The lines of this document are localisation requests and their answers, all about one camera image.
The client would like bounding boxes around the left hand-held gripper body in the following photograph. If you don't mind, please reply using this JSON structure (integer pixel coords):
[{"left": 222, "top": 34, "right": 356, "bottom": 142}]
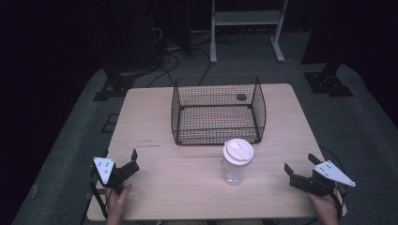
[{"left": 92, "top": 157, "right": 132, "bottom": 195}]

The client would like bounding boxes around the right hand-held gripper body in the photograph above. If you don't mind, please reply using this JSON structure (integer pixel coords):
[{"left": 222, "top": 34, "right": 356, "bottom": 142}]
[{"left": 288, "top": 159, "right": 357, "bottom": 198}]

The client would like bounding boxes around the person's right hand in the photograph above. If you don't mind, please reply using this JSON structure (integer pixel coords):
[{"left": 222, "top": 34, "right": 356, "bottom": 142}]
[{"left": 309, "top": 187, "right": 341, "bottom": 225}]

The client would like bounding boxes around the person's left hand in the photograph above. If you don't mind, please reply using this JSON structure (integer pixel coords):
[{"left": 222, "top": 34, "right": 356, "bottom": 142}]
[{"left": 104, "top": 182, "right": 133, "bottom": 225}]

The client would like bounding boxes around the clear jar with white lid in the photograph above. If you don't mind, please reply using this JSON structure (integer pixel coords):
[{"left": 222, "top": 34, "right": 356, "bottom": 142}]
[{"left": 220, "top": 138, "right": 255, "bottom": 187}]

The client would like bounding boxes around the black stand base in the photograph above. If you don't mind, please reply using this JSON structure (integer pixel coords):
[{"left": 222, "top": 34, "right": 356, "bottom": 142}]
[
  {"left": 302, "top": 61, "right": 355, "bottom": 98},
  {"left": 92, "top": 66, "right": 136, "bottom": 102}
]

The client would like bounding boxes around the white metal stand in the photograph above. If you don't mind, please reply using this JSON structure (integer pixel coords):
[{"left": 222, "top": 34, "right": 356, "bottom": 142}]
[{"left": 209, "top": 0, "right": 289, "bottom": 65}]

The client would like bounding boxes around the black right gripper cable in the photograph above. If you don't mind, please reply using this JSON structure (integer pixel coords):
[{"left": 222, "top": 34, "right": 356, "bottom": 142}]
[{"left": 318, "top": 145, "right": 349, "bottom": 219}]

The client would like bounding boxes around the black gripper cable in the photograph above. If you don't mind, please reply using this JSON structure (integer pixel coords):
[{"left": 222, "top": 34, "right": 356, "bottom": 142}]
[
  {"left": 89, "top": 168, "right": 109, "bottom": 220},
  {"left": 318, "top": 145, "right": 349, "bottom": 219}
]

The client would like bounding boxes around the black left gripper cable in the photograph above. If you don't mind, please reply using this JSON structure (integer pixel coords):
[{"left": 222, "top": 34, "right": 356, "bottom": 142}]
[{"left": 89, "top": 168, "right": 109, "bottom": 220}]

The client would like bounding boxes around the black wire basket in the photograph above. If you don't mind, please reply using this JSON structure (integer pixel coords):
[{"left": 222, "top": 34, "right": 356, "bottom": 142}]
[{"left": 170, "top": 75, "right": 268, "bottom": 146}]

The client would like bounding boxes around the black floor cable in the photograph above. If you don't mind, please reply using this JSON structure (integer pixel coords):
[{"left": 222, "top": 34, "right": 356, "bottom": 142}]
[{"left": 145, "top": 46, "right": 212, "bottom": 89}]

